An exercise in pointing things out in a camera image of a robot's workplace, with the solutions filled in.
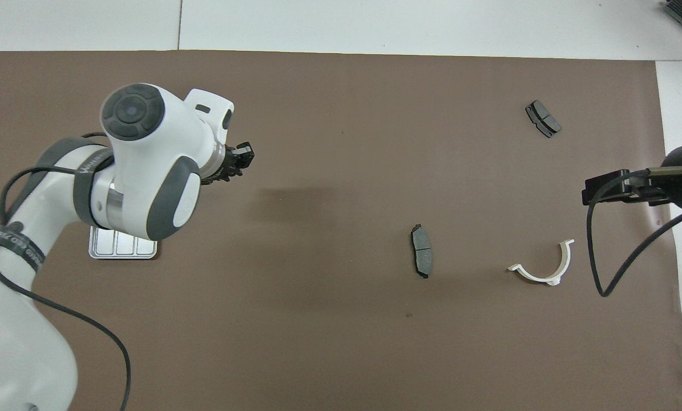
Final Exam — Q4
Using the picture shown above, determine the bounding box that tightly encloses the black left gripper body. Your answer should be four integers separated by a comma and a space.
201, 146, 242, 184

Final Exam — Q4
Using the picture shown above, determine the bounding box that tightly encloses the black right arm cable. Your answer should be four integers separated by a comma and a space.
586, 167, 682, 297

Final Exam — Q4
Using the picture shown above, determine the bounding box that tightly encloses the long grey brake pad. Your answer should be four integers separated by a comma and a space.
410, 224, 434, 279

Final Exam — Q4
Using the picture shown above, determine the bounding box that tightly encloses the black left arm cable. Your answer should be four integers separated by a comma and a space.
0, 132, 131, 411

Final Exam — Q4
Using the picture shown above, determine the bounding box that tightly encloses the white curved plastic bracket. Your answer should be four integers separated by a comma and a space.
507, 239, 575, 286

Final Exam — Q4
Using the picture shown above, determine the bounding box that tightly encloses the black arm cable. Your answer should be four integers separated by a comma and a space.
586, 167, 682, 297
0, 132, 131, 411

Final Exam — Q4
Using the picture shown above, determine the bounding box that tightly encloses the brown table mat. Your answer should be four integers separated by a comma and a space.
0, 50, 682, 411

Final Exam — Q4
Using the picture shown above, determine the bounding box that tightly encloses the silver metal tray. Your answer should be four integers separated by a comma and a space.
88, 225, 159, 260

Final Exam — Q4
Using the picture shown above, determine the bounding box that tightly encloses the short grey brake pad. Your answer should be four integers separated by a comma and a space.
525, 100, 562, 139

